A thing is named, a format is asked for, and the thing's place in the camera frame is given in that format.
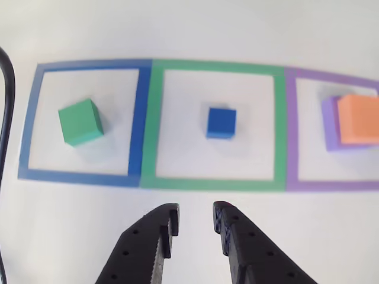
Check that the small blue cube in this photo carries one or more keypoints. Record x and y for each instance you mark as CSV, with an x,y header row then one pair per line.
x,y
221,121

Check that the green square block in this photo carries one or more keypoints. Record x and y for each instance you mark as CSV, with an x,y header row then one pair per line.
x,y
78,121

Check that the purple square block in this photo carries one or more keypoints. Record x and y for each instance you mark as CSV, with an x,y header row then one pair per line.
x,y
329,127

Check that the orange square block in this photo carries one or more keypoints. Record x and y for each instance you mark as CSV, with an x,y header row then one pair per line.
x,y
358,118

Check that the green square frame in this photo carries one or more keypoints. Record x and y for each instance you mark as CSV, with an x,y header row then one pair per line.
x,y
151,133

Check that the purple square frame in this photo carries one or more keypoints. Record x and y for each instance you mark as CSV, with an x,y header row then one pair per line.
x,y
291,133

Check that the blue square frame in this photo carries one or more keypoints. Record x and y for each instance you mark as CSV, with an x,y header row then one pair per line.
x,y
137,124

